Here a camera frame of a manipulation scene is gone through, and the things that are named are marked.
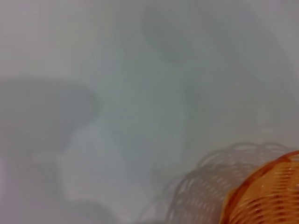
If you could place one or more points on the orange plastic woven basket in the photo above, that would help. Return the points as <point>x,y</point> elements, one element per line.
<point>271,198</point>

